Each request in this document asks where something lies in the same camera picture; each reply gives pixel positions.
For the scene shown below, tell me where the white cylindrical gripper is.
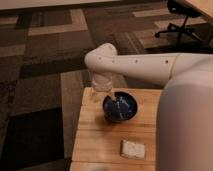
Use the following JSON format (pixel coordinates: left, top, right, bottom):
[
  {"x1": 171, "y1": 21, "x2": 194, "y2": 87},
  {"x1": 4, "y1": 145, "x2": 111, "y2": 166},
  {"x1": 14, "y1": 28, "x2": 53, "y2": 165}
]
[{"x1": 92, "y1": 73, "x2": 116, "y2": 101}]

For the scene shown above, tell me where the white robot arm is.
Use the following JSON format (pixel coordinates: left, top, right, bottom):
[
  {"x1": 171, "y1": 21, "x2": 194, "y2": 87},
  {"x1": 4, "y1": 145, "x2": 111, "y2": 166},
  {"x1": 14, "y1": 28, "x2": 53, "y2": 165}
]
[{"x1": 84, "y1": 43, "x2": 213, "y2": 171}]

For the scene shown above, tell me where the black office chair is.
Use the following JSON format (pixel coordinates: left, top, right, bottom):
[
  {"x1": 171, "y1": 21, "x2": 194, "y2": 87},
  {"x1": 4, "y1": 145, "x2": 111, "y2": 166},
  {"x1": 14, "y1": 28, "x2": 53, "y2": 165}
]
[{"x1": 154, "y1": 0, "x2": 205, "y2": 46}]

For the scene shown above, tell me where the white sponge block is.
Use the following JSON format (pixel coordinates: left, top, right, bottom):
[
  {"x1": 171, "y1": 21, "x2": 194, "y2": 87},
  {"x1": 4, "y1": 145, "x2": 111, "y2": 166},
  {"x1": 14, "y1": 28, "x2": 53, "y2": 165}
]
[{"x1": 120, "y1": 140, "x2": 145, "y2": 159}]

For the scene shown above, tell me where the wooden desk corner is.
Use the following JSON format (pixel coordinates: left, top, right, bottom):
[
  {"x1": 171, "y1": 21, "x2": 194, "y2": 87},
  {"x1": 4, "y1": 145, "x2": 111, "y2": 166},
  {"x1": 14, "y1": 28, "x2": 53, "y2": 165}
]
[{"x1": 184, "y1": 0, "x2": 213, "y2": 20}]

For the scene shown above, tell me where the dark blue bowl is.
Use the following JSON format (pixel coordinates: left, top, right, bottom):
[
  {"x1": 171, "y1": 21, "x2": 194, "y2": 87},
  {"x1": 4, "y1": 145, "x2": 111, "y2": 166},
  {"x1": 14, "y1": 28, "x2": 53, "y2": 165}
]
[{"x1": 102, "y1": 91, "x2": 138, "y2": 122}]

